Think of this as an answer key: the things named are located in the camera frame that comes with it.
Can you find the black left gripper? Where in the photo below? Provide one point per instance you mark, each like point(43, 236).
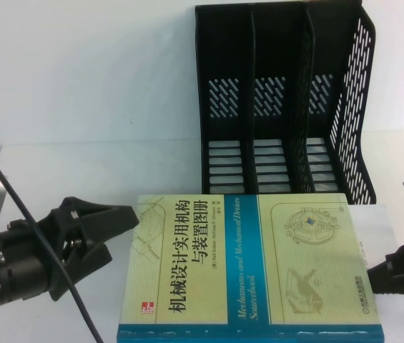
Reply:
point(40, 239)

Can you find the black plastic book stand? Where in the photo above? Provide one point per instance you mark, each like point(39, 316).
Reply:
point(269, 53)

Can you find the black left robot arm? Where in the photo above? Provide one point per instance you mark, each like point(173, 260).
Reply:
point(8, 282)

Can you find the yellow-green mechanical design book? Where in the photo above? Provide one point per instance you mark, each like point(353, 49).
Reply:
point(251, 271)

